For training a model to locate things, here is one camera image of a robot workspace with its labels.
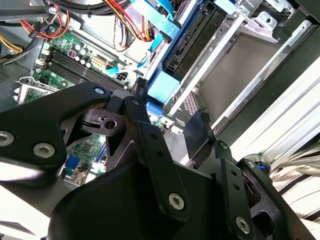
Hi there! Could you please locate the red yellow power wire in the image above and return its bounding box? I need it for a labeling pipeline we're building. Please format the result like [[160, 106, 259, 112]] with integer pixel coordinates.
[[102, 0, 154, 42]]

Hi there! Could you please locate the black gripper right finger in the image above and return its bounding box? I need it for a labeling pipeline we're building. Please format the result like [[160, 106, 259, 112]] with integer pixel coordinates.
[[183, 106, 316, 240]]

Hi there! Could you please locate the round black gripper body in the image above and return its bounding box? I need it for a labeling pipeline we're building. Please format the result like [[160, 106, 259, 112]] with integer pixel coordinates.
[[47, 147, 238, 240]]

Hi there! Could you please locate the blue data wire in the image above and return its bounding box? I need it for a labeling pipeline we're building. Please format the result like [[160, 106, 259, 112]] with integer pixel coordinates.
[[106, 0, 182, 76]]

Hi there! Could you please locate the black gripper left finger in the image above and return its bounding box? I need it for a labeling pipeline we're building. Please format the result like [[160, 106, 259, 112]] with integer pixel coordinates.
[[0, 77, 193, 223]]

